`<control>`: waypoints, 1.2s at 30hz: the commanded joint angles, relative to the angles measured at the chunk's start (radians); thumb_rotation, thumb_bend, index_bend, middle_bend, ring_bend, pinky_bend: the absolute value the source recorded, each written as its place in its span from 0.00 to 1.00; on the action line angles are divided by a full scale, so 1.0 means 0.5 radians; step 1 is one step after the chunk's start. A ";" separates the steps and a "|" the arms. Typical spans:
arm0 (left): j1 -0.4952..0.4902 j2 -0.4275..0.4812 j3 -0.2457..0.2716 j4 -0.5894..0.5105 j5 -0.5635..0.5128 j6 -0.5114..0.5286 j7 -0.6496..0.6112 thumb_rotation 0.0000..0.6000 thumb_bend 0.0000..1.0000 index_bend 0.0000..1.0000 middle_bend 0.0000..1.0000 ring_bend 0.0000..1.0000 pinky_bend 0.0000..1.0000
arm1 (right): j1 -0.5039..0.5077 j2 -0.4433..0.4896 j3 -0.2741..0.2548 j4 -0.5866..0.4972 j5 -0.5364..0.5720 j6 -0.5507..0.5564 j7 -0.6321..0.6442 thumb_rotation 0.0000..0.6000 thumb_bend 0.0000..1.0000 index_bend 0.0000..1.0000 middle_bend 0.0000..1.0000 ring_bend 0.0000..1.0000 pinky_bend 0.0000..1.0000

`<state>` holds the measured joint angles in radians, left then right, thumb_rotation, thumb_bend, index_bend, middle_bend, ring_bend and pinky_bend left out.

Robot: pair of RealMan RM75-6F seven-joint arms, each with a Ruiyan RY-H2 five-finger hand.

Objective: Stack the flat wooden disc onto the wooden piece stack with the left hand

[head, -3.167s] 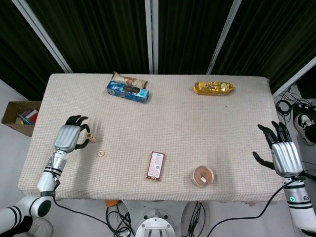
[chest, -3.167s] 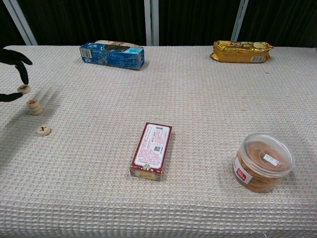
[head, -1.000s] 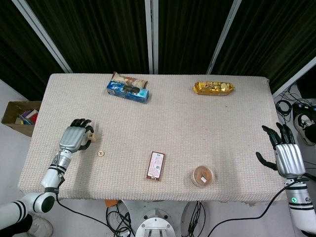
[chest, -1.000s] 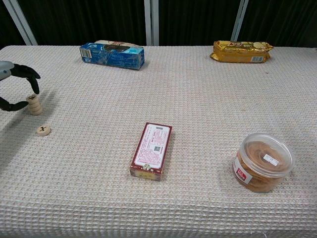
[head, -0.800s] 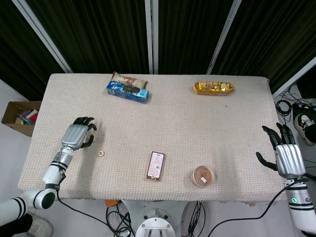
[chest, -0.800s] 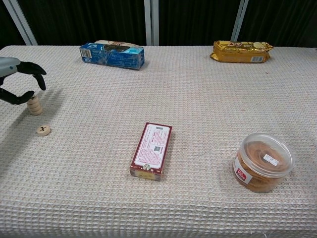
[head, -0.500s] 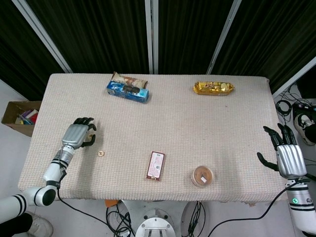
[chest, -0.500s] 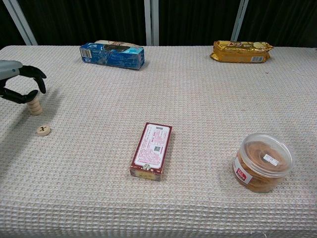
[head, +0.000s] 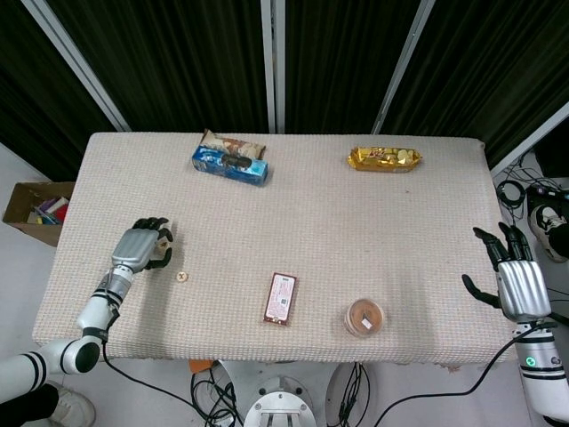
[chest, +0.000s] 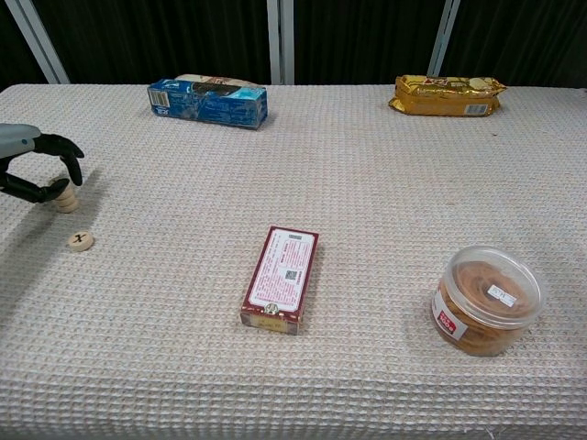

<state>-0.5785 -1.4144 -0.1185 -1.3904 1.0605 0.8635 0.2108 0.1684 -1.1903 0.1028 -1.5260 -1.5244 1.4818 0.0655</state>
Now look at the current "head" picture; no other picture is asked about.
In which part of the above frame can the silver and black left robot hand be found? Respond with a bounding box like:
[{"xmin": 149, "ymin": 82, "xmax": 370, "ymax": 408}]
[{"xmin": 110, "ymin": 216, "xmax": 175, "ymax": 273}]

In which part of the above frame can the silver and black right robot hand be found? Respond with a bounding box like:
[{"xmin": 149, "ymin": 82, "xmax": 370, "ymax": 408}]
[{"xmin": 461, "ymin": 222, "xmax": 552, "ymax": 322}]

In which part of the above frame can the round white robot base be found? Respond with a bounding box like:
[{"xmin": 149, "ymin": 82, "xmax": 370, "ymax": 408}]
[{"xmin": 243, "ymin": 375, "xmax": 317, "ymax": 427}]

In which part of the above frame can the white and black sneaker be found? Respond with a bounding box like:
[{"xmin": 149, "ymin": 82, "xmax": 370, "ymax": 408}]
[{"xmin": 528, "ymin": 205, "xmax": 569, "ymax": 263}]

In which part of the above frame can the purple booklet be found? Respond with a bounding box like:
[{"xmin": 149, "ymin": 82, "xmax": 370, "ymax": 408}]
[{"xmin": 36, "ymin": 197, "xmax": 68, "ymax": 215}]

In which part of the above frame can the brown cardboard box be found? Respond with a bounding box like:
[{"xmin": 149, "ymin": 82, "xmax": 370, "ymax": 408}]
[{"xmin": 2, "ymin": 181, "xmax": 76, "ymax": 248}]

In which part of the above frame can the blue cookie box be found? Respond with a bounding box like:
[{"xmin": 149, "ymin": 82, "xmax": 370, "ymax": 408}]
[{"xmin": 191, "ymin": 145, "xmax": 270, "ymax": 188}]

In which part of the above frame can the brown and white snack packet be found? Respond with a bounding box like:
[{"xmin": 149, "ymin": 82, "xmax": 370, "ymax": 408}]
[{"xmin": 198, "ymin": 128, "xmax": 267, "ymax": 160}]

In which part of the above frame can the clear plastic cookie tub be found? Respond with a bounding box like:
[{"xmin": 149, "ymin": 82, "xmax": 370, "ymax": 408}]
[{"xmin": 342, "ymin": 297, "xmax": 386, "ymax": 338}]

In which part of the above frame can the plain white sneaker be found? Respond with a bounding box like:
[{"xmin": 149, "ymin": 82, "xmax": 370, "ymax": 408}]
[{"xmin": 47, "ymin": 381, "xmax": 97, "ymax": 427}]

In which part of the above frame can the dark green curtain panel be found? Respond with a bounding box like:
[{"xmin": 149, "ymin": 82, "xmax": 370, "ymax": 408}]
[
  {"xmin": 284, "ymin": 0, "xmax": 421, "ymax": 134},
  {"xmin": 381, "ymin": 0, "xmax": 569, "ymax": 168},
  {"xmin": 46, "ymin": 0, "xmax": 270, "ymax": 133},
  {"xmin": 0, "ymin": 0, "xmax": 116, "ymax": 183}
]

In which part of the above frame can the gold foil snack packet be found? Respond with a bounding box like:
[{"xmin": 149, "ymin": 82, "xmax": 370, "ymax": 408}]
[{"xmin": 346, "ymin": 146, "xmax": 423, "ymax": 173}]

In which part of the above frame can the black trouser leg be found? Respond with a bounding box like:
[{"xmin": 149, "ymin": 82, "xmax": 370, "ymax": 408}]
[{"xmin": 0, "ymin": 384, "xmax": 60, "ymax": 427}]

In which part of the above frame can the beige waffle-weave tablecloth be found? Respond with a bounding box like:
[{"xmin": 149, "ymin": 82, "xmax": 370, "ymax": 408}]
[{"xmin": 31, "ymin": 131, "xmax": 519, "ymax": 366}]

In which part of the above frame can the black cable bundle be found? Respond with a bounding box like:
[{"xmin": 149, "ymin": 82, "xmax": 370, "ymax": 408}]
[
  {"xmin": 190, "ymin": 371, "xmax": 244, "ymax": 427},
  {"xmin": 495, "ymin": 153, "xmax": 569, "ymax": 223},
  {"xmin": 339, "ymin": 362, "xmax": 371, "ymax": 423}
]

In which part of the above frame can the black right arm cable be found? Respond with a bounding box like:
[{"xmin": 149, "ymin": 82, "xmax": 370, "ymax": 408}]
[{"xmin": 368, "ymin": 322, "xmax": 557, "ymax": 427}]

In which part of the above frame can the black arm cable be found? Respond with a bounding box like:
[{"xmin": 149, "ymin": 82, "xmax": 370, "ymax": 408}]
[
  {"xmin": 101, "ymin": 328, "xmax": 214, "ymax": 422},
  {"xmin": 368, "ymin": 322, "xmax": 557, "ymax": 427}
]

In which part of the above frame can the white metal frame post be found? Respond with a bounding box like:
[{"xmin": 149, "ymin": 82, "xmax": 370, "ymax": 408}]
[
  {"xmin": 490, "ymin": 101, "xmax": 569, "ymax": 177},
  {"xmin": 260, "ymin": 0, "xmax": 288, "ymax": 133},
  {"xmin": 372, "ymin": 0, "xmax": 437, "ymax": 134},
  {"xmin": 21, "ymin": 0, "xmax": 132, "ymax": 133}
]

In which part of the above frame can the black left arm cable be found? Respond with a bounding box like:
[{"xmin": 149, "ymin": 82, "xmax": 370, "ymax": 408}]
[{"xmin": 101, "ymin": 328, "xmax": 214, "ymax": 422}]

